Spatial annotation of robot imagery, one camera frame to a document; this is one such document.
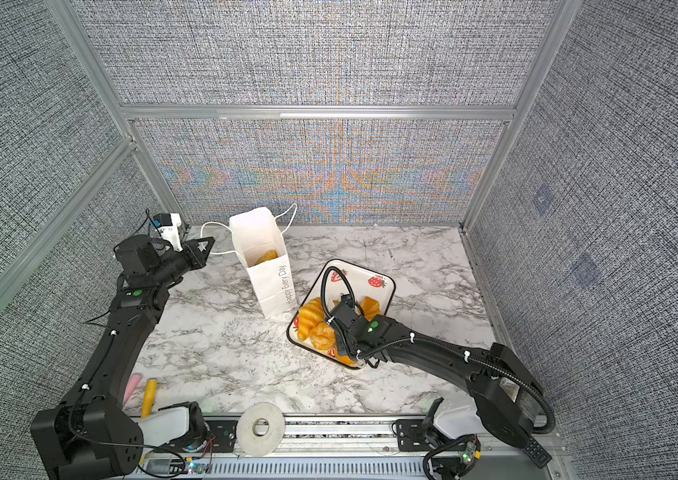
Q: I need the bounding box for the black tv remote control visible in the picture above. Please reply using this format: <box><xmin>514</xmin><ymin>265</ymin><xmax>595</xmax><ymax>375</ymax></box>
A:
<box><xmin>524</xmin><ymin>437</ymin><xmax>552</xmax><ymax>469</ymax></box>

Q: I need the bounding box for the small green circuit board left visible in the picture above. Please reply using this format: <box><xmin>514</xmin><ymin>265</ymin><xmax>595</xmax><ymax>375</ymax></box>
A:
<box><xmin>182</xmin><ymin>457</ymin><xmax>212</xmax><ymax>476</ymax></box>

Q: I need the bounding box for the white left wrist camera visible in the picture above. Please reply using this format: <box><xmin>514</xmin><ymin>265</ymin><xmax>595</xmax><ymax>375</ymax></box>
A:
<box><xmin>150</xmin><ymin>213</ymin><xmax>186</xmax><ymax>251</ymax></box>

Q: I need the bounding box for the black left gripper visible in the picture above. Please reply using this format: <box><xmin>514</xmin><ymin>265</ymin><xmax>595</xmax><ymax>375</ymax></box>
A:
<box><xmin>153</xmin><ymin>236</ymin><xmax>215</xmax><ymax>289</ymax></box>

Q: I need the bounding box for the aluminium front rail frame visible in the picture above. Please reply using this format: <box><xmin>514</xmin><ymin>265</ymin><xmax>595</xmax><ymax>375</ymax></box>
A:
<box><xmin>130</xmin><ymin>414</ymin><xmax>578</xmax><ymax>479</ymax></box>

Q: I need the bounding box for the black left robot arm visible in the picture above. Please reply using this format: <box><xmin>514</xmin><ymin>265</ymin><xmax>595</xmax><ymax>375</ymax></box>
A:
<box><xmin>30</xmin><ymin>234</ymin><xmax>215</xmax><ymax>479</ymax></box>

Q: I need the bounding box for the croissant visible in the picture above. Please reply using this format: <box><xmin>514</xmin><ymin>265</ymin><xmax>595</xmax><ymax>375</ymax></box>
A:
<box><xmin>297</xmin><ymin>297</ymin><xmax>325</xmax><ymax>342</ymax></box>
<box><xmin>255</xmin><ymin>249</ymin><xmax>279</xmax><ymax>266</ymax></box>

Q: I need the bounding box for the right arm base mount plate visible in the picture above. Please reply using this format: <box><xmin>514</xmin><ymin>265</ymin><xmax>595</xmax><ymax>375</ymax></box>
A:
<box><xmin>392</xmin><ymin>418</ymin><xmax>452</xmax><ymax>452</ymax></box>

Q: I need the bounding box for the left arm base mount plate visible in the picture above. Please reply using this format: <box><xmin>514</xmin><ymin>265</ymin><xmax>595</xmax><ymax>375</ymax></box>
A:
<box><xmin>173</xmin><ymin>419</ymin><xmax>238</xmax><ymax>456</ymax></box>

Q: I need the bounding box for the white tape roll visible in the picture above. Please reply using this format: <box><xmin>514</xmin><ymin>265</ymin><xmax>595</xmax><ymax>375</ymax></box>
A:
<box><xmin>236</xmin><ymin>402</ymin><xmax>286</xmax><ymax>457</ymax></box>

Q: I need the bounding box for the yellow plastic scoop toy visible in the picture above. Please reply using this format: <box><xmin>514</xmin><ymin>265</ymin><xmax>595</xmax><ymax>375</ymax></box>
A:
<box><xmin>140</xmin><ymin>378</ymin><xmax>158</xmax><ymax>419</ymax></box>

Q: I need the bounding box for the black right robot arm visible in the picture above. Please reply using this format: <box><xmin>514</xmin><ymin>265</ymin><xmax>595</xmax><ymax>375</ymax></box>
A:
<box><xmin>320</xmin><ymin>266</ymin><xmax>556</xmax><ymax>449</ymax></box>

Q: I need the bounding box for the white rectangular black-rimmed tray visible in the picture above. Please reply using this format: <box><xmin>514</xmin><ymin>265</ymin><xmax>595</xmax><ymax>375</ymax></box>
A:
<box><xmin>286</xmin><ymin>259</ymin><xmax>396</xmax><ymax>370</ymax></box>

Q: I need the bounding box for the round bun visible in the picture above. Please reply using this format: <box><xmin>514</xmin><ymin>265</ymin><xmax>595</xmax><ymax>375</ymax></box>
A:
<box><xmin>309</xmin><ymin>322</ymin><xmax>336</xmax><ymax>351</ymax></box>

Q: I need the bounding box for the purple plastic fork toy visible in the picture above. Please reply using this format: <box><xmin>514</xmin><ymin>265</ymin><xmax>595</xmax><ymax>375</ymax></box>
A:
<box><xmin>122</xmin><ymin>373</ymin><xmax>142</xmax><ymax>405</ymax></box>

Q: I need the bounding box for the white paper gift bag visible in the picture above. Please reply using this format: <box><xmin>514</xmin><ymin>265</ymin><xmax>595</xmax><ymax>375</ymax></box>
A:
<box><xmin>198</xmin><ymin>202</ymin><xmax>298</xmax><ymax>317</ymax></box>

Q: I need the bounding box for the small circuit board right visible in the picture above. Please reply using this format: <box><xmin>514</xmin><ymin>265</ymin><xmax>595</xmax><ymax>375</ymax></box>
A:
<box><xmin>455</xmin><ymin>439</ymin><xmax>481</xmax><ymax>478</ymax></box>

